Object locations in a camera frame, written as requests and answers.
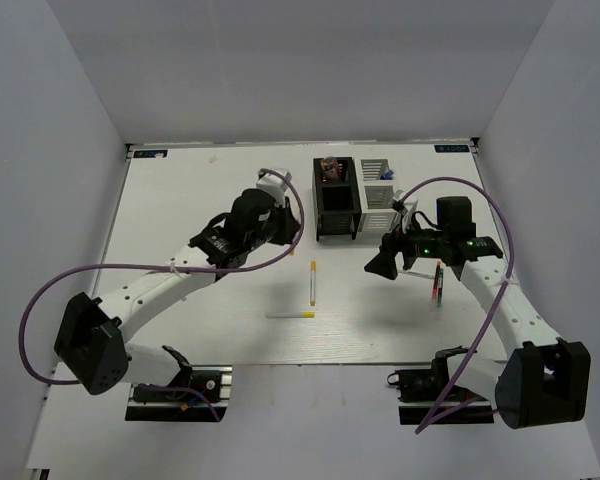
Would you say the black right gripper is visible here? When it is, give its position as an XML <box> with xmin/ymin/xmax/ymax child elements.
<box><xmin>365</xmin><ymin>212</ymin><xmax>449</xmax><ymax>279</ymax></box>

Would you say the pale yellow capped marker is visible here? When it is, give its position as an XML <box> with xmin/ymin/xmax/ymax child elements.
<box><xmin>398</xmin><ymin>270</ymin><xmax>433</xmax><ymax>279</ymax></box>

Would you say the clear tube of markers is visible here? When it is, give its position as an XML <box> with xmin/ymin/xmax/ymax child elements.
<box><xmin>320</xmin><ymin>156</ymin><xmax>341</xmax><ymax>182</ymax></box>

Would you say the yellow capped marker horizontal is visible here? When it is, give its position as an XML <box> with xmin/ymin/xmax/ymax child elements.
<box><xmin>265</xmin><ymin>311</ymin><xmax>315</xmax><ymax>319</ymax></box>

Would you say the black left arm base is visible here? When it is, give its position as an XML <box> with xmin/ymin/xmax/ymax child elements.
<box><xmin>125</xmin><ymin>346</ymin><xmax>233</xmax><ymax>423</ymax></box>

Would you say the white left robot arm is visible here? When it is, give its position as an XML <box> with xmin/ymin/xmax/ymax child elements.
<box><xmin>54</xmin><ymin>189</ymin><xmax>300</xmax><ymax>399</ymax></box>

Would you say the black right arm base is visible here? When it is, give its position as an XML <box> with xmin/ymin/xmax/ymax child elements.
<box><xmin>386</xmin><ymin>347</ymin><xmax>495</xmax><ymax>426</ymax></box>

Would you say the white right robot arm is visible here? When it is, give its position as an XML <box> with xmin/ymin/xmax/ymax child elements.
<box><xmin>365</xmin><ymin>196</ymin><xmax>591</xmax><ymax>429</ymax></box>

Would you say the green capped marker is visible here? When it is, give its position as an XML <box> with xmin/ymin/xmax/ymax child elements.
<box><xmin>435</xmin><ymin>267</ymin><xmax>445</xmax><ymax>319</ymax></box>

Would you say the white slotted organizer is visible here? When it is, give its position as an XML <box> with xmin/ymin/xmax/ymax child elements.
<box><xmin>354</xmin><ymin>159</ymin><xmax>398</xmax><ymax>234</ymax></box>

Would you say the black slotted organizer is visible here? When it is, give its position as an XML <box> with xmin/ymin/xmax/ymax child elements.
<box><xmin>312</xmin><ymin>157</ymin><xmax>362</xmax><ymax>241</ymax></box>

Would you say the dark logo sticker right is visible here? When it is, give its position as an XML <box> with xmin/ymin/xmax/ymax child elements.
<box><xmin>434</xmin><ymin>144</ymin><xmax>470</xmax><ymax>153</ymax></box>

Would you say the dark logo sticker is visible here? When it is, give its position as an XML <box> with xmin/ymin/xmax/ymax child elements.
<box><xmin>133</xmin><ymin>149</ymin><xmax>168</xmax><ymax>159</ymax></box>
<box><xmin>434</xmin><ymin>144</ymin><xmax>470</xmax><ymax>153</ymax></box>

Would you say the dark logo sticker left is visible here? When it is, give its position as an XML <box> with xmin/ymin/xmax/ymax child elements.
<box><xmin>133</xmin><ymin>149</ymin><xmax>168</xmax><ymax>159</ymax></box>

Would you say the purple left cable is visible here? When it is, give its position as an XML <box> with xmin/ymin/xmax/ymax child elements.
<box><xmin>19</xmin><ymin>168</ymin><xmax>306</xmax><ymax>386</ymax></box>

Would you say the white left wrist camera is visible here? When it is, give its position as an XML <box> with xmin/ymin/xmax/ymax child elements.
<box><xmin>256</xmin><ymin>168</ymin><xmax>292</xmax><ymax>205</ymax></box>

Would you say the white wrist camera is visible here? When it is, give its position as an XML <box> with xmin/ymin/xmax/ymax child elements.
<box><xmin>256</xmin><ymin>168</ymin><xmax>292</xmax><ymax>205</ymax></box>
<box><xmin>390</xmin><ymin>190</ymin><xmax>418</xmax><ymax>225</ymax></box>

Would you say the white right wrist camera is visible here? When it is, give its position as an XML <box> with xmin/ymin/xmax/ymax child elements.
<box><xmin>390</xmin><ymin>190</ymin><xmax>418</xmax><ymax>225</ymax></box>

